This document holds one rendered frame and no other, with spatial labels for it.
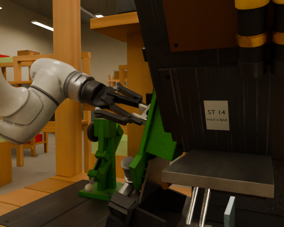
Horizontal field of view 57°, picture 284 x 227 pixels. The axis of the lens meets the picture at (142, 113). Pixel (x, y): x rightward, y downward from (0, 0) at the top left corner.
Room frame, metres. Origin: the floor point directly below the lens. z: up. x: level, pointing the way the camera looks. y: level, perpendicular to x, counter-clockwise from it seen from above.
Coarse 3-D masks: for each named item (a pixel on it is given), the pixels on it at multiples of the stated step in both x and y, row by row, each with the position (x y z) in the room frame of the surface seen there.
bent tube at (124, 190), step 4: (148, 108) 0.72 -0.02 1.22; (144, 112) 0.71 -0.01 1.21; (140, 116) 0.70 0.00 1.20; (144, 116) 0.70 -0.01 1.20; (144, 120) 0.70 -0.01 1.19; (124, 184) 0.70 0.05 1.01; (128, 184) 0.70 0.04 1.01; (124, 188) 0.69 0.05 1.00; (128, 188) 0.69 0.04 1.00; (132, 188) 0.70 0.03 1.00; (120, 192) 0.69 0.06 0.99; (124, 192) 0.69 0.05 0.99; (128, 192) 0.69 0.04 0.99
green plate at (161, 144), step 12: (156, 108) 0.61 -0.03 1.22; (156, 120) 0.61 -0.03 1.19; (144, 132) 0.61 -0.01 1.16; (156, 132) 0.61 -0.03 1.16; (168, 132) 0.60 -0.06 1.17; (144, 144) 0.61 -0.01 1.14; (156, 144) 0.61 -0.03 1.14; (168, 144) 0.60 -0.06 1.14; (144, 156) 0.63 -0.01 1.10; (168, 156) 0.60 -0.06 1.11
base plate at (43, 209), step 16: (64, 192) 0.94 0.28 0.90; (32, 208) 0.80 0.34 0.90; (48, 208) 0.80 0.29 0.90; (64, 208) 0.80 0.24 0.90; (80, 208) 0.80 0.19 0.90; (96, 208) 0.80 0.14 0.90; (0, 224) 0.70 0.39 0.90; (16, 224) 0.70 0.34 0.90; (32, 224) 0.70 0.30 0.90; (48, 224) 0.70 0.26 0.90; (64, 224) 0.70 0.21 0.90; (80, 224) 0.70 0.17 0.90; (96, 224) 0.70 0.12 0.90; (176, 224) 0.70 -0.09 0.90; (208, 224) 0.70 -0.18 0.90
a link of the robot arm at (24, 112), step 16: (0, 80) 0.67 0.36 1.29; (0, 96) 0.68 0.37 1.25; (16, 96) 0.70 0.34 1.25; (32, 96) 0.74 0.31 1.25; (0, 112) 0.71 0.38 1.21; (16, 112) 0.70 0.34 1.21; (32, 112) 0.73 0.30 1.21; (48, 112) 0.77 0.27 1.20; (0, 128) 0.71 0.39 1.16; (16, 128) 0.71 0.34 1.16; (32, 128) 0.74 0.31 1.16; (16, 144) 0.73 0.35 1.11
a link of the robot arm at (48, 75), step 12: (36, 60) 0.84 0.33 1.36; (48, 60) 0.82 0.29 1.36; (36, 72) 0.81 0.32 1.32; (48, 72) 0.79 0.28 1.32; (60, 72) 0.79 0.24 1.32; (72, 72) 0.79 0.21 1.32; (36, 84) 0.77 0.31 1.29; (48, 84) 0.77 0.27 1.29; (60, 84) 0.78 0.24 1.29; (48, 96) 0.77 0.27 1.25; (60, 96) 0.80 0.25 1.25
